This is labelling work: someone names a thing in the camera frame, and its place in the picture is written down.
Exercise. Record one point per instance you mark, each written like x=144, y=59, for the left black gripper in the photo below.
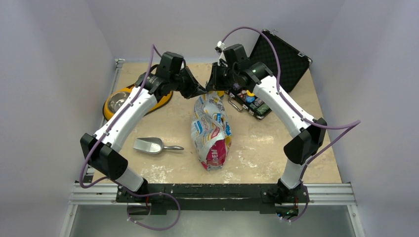
x=194, y=86

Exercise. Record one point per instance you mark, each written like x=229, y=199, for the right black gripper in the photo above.
x=214, y=84

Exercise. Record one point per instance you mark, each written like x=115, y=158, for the colourful pet food bag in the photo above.
x=211, y=131

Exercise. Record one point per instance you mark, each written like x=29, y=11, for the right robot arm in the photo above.
x=235, y=67

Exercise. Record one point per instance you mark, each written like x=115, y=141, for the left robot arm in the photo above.
x=101, y=149

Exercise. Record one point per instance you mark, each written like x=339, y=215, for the silver metal scoop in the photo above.
x=153, y=145

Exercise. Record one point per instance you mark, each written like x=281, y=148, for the black poker chip case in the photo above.
x=293, y=65

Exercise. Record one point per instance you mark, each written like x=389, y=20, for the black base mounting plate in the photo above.
x=263, y=198

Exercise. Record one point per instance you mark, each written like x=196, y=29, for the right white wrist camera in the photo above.
x=220, y=46

